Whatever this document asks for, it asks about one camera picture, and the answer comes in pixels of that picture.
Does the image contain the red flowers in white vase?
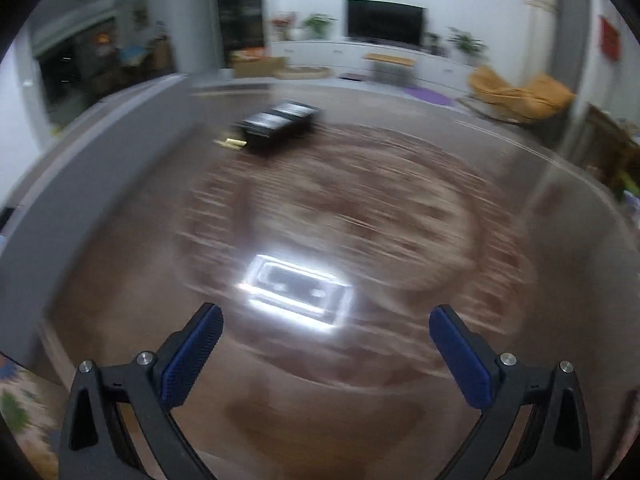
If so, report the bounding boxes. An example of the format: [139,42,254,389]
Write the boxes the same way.
[272,12,301,41]

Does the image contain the leafy green potted plant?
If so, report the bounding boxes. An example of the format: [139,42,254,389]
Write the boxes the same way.
[302,13,337,40]

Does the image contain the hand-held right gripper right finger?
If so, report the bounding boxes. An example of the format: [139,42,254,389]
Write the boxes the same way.
[428,305,593,480]

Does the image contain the wooden bench with hairpin legs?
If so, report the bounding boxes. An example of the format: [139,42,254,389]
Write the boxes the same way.
[365,52,417,84]

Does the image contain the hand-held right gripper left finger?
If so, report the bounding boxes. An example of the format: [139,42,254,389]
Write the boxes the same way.
[59,302,225,480]

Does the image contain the colourful patterned mat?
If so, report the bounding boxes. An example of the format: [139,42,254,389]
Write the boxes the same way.
[0,354,64,480]

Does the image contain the wooden chair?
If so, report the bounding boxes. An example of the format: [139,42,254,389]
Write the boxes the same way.
[582,102,640,197]

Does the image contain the flat screen television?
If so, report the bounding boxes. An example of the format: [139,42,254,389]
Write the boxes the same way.
[343,0,426,47]

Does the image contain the dark glass display cabinet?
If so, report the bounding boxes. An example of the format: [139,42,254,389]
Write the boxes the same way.
[214,0,264,69]

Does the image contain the cardboard box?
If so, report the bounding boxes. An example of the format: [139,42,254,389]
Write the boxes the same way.
[232,55,287,79]

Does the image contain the large potted plant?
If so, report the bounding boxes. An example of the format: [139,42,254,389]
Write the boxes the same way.
[446,26,489,64]

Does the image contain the black box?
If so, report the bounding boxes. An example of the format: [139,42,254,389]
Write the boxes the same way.
[242,101,320,154]

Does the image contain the yellow lounge chair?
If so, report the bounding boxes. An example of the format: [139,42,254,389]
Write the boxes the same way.
[467,64,576,124]

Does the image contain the red wall decoration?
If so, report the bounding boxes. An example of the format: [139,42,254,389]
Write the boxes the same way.
[598,15,622,62]

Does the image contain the white television cabinet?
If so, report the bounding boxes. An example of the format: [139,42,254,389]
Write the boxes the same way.
[269,39,477,97]

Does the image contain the curtain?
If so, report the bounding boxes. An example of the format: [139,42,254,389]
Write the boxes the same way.
[522,0,592,92]

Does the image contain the purple floor mat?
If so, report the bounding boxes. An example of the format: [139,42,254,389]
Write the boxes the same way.
[402,85,454,107]

